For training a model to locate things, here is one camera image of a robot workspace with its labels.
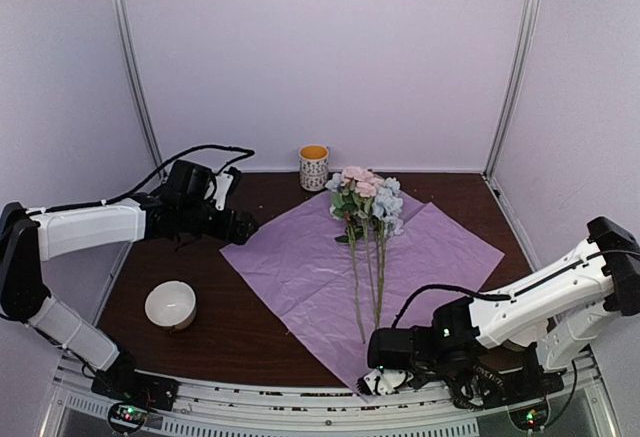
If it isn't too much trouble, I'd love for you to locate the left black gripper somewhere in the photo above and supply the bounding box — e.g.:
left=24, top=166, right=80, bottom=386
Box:
left=181, top=200, right=259, bottom=245

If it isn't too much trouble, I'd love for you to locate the white fake flower stem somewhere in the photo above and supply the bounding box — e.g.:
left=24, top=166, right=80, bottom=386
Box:
left=324, top=172, right=369, bottom=344

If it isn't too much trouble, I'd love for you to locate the purple pink wrapping paper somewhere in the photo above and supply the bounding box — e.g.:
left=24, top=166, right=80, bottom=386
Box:
left=221, top=174, right=504, bottom=389

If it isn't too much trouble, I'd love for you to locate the pink fake flower stem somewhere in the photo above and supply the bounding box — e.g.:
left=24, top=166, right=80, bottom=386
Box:
left=332, top=167, right=387, bottom=337

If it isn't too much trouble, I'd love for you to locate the blue fake flower stem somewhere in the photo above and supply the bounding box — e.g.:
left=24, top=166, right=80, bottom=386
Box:
left=371, top=177, right=404, bottom=329

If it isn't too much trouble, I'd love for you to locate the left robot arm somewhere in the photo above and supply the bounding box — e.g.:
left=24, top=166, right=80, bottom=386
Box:
left=1, top=160, right=258, bottom=410

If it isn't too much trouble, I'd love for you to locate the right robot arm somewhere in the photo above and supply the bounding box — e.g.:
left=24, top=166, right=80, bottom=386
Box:
left=357, top=217, right=639, bottom=409

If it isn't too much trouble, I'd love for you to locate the black lettered ribbon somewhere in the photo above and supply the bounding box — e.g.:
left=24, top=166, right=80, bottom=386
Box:
left=445, top=358, right=506, bottom=410

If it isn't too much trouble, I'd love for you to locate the white round bowl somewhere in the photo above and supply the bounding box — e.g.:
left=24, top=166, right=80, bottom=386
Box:
left=144, top=281, right=197, bottom=332

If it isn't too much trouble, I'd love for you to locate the patterned mug orange inside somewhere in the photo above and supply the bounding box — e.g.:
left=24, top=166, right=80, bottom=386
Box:
left=299, top=144, right=329, bottom=192

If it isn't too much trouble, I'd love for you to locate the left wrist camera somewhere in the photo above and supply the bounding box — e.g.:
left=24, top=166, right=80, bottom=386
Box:
left=211, top=166, right=242, bottom=211

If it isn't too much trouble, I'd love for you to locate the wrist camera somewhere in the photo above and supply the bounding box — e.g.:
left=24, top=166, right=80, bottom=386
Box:
left=211, top=166, right=242, bottom=211
left=356, top=368, right=413, bottom=396

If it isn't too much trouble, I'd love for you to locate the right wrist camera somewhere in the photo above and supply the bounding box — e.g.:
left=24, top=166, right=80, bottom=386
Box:
left=356, top=368, right=413, bottom=396

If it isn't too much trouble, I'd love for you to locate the front aluminium rail base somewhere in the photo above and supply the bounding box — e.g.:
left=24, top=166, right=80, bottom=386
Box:
left=42, top=349, right=614, bottom=437

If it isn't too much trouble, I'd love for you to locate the left aluminium frame post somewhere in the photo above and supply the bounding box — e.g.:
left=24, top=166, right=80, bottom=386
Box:
left=111, top=0, right=163, bottom=166

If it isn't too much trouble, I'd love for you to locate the aluminium frame post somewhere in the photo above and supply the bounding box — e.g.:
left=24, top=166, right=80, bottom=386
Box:
left=111, top=0, right=163, bottom=166
left=483, top=0, right=541, bottom=180

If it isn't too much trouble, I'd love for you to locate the right aluminium frame post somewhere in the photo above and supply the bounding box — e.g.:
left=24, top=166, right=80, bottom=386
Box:
left=483, top=0, right=541, bottom=180

